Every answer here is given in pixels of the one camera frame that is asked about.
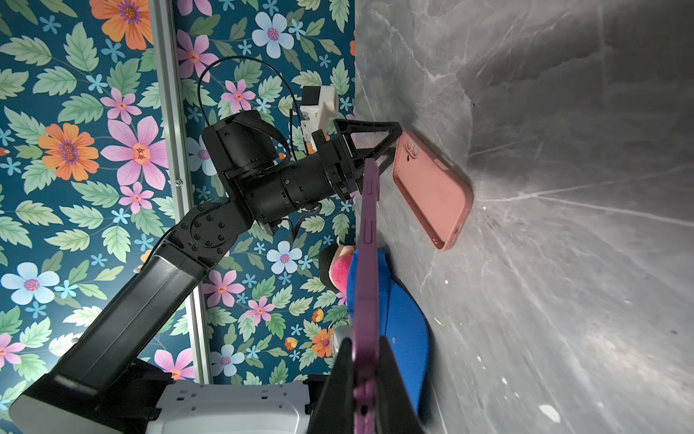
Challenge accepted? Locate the phone with pink edge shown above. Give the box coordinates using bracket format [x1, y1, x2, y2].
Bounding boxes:
[352, 161, 380, 434]

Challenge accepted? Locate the aluminium frame post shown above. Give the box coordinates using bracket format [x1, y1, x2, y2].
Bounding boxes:
[148, 0, 213, 384]

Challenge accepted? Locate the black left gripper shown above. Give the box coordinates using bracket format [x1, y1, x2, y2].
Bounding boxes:
[314, 119, 402, 201]

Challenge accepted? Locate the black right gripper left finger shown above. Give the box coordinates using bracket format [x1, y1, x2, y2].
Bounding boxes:
[307, 338, 354, 434]

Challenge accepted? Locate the blue cap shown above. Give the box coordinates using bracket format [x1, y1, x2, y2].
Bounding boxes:
[378, 250, 430, 414]

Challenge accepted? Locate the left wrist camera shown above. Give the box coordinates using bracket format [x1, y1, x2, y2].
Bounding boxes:
[300, 86, 339, 154]

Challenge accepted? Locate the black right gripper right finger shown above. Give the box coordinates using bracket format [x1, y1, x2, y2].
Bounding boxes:
[378, 336, 425, 434]

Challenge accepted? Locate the plush doll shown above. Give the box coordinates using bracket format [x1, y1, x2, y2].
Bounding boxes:
[318, 243, 356, 297]

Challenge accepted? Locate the pink phone case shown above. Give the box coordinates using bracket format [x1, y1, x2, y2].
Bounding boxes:
[392, 131, 474, 251]

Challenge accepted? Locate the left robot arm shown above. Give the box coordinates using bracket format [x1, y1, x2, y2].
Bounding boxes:
[9, 110, 407, 433]

